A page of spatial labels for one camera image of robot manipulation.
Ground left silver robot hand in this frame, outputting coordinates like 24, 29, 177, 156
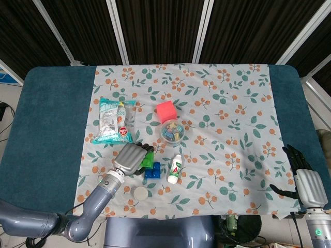
114, 142, 155, 177

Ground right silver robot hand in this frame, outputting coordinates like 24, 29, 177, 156
269, 144, 328, 208

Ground green toy block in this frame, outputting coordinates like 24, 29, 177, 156
141, 152, 156, 169

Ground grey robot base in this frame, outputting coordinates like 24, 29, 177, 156
104, 215, 217, 248

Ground blue toy block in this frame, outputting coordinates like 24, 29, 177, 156
144, 162, 162, 179

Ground white round lid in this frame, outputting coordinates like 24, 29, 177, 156
133, 186, 149, 201

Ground teal snack bag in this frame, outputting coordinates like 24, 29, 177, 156
89, 97, 137, 145

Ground white yogurt drink bottle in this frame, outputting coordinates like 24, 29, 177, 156
167, 154, 184, 184

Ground clear tub of binder clips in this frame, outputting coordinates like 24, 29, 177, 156
160, 119, 186, 143

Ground floral tablecloth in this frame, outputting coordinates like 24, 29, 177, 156
72, 63, 302, 220

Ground pink foam cube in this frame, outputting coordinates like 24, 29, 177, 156
156, 101, 177, 124

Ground dark bin with green item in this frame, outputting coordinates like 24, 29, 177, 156
220, 214, 262, 248

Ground teal table mat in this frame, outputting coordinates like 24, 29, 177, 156
0, 64, 331, 213

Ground black cables on floor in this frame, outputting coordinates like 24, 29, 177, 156
0, 101, 16, 142

